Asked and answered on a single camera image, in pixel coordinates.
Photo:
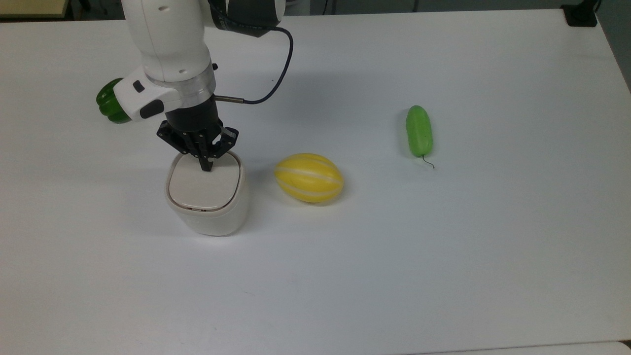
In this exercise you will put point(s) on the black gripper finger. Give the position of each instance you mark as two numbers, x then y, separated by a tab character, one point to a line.
203	162
209	163

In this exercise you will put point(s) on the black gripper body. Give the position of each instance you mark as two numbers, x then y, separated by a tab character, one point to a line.
194	128

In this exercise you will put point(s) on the beige garbage bin lid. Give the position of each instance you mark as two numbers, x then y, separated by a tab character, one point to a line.
204	186

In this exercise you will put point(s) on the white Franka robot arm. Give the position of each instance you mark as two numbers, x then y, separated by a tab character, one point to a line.
167	44

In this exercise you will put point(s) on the cream plastic garbage bin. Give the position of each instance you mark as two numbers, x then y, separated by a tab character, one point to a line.
212	222

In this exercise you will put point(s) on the dark green toy bell pepper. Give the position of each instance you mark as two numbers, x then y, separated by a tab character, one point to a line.
109	103

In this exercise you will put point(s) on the yellow striped toy melon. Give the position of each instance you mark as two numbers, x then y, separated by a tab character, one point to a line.
308	178

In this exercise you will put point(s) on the yellowish wooden board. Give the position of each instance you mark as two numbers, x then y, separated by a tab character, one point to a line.
32	7

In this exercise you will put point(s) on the light green toy cucumber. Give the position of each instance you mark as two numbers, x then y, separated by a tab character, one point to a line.
419	130

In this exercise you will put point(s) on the black camera stand pole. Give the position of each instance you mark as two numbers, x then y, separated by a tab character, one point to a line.
580	14

